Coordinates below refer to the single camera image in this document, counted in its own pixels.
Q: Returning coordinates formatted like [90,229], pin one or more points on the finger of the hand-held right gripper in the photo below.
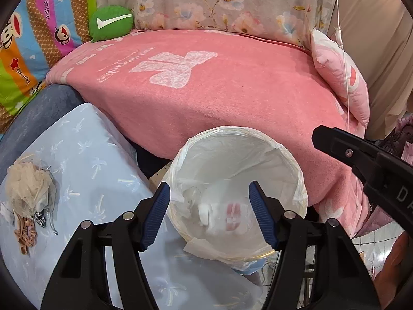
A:
[342,150]

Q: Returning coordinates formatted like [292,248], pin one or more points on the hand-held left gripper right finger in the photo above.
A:
[260,214]

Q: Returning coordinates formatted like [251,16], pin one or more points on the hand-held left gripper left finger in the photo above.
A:
[157,214]

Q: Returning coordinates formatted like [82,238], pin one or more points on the clear wrapper with red print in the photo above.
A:
[233,216]

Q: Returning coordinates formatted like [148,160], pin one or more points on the bin with white plastic bag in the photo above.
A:
[238,161]

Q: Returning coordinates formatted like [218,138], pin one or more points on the person's right forearm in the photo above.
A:
[393,261]

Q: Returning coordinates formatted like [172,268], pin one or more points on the light blue table cover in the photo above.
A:
[96,168]

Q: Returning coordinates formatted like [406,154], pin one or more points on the pink and white pillow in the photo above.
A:
[342,71]

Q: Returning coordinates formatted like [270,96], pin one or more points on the beige curtain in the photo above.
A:
[371,55]

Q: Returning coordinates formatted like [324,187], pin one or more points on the pink blanket with white print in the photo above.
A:
[226,103]

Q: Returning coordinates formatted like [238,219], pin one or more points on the beige mesh puff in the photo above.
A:
[29,184]

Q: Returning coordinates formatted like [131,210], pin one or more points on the brown lace scrunchie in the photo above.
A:
[25,235]

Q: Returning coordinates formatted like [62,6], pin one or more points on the grey-blue sofa cushion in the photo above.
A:
[42,109]

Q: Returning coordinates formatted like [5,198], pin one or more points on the green cushion with white tick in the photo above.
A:
[111,22]

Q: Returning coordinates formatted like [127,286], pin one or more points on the grey floral cloth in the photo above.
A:
[209,3]

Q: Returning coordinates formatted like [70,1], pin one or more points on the striped monkey print blanket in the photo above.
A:
[35,48]

